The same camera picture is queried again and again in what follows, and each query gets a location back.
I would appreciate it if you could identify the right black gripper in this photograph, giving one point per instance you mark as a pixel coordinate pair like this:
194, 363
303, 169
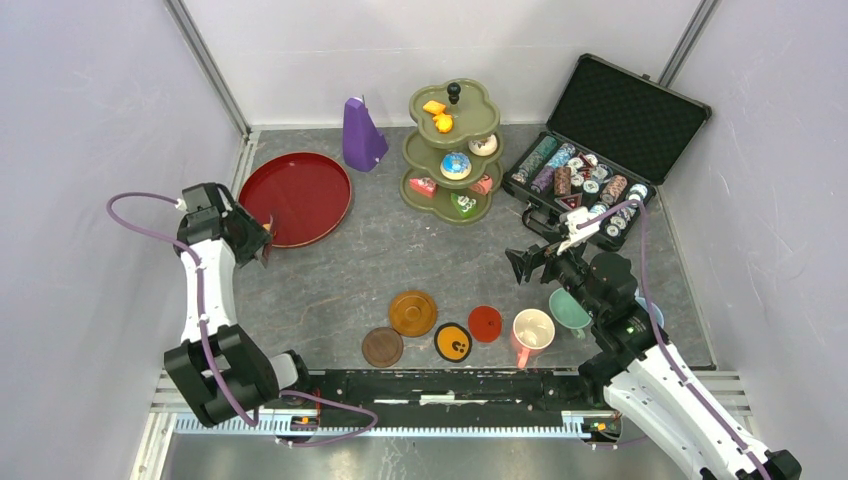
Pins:
524, 262

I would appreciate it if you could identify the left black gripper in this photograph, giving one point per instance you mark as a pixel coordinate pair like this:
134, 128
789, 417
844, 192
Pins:
256, 234

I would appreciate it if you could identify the metal tongs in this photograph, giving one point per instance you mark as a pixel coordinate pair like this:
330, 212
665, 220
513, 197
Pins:
268, 247

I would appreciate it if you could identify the green cake slice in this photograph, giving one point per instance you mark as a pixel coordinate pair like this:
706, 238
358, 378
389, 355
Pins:
465, 206

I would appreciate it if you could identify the pink roll cake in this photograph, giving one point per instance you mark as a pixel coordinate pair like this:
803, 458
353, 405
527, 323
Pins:
483, 186

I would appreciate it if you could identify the blue frosted donut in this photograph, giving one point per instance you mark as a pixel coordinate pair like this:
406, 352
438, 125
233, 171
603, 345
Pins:
456, 166

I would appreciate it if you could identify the chocolate cream donut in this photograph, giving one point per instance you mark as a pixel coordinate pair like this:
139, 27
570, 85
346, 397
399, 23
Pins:
484, 147

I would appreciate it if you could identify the pink cake slice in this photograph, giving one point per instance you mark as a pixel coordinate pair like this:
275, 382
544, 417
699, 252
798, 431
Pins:
424, 186

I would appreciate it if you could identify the small orange pastry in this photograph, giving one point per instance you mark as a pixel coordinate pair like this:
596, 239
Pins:
443, 122

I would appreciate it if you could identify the orange square pastry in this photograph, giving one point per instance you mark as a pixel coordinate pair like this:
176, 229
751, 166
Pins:
434, 108

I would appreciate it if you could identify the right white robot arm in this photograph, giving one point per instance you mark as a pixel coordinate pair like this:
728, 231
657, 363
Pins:
640, 373

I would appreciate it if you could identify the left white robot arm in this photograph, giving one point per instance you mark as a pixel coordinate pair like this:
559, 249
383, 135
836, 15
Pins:
217, 368

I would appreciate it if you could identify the teal mug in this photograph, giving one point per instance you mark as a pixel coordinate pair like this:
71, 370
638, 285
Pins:
567, 311

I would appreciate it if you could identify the red triangle all-in button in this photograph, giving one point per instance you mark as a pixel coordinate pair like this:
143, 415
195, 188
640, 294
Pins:
569, 202

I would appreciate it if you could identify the red round tray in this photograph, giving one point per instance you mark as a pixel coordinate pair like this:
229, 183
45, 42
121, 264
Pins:
302, 196

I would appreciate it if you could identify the pink cream mug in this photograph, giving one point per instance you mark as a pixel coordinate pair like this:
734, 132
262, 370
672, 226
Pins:
532, 332

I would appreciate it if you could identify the red round coaster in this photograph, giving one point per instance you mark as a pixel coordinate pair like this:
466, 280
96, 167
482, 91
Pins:
485, 323

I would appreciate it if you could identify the black yellow round coaster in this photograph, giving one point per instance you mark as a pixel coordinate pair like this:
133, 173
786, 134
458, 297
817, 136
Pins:
453, 343

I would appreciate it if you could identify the green three-tier serving stand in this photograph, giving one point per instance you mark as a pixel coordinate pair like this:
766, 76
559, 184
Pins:
475, 116

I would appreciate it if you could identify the light wooden round coaster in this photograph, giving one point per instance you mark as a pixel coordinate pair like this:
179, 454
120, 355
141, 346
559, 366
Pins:
412, 313

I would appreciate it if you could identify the blue mug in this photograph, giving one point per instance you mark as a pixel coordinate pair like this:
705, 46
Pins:
651, 309

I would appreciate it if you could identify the black poker chip case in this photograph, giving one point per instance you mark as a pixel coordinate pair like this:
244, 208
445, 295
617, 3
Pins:
631, 126

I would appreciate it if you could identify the purple metronome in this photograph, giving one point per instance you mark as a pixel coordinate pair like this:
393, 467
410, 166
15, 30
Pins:
363, 144

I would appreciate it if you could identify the dark wooden round coaster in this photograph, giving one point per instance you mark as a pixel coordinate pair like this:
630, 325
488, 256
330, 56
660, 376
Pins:
382, 347

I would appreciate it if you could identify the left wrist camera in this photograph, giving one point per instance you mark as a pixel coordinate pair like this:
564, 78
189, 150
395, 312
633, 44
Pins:
203, 203

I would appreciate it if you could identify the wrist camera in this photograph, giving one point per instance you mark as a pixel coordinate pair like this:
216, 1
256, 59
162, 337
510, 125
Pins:
203, 203
580, 224

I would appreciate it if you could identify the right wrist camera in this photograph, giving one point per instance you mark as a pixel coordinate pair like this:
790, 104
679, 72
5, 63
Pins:
580, 224

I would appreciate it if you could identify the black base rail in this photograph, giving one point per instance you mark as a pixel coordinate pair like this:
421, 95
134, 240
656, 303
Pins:
448, 399

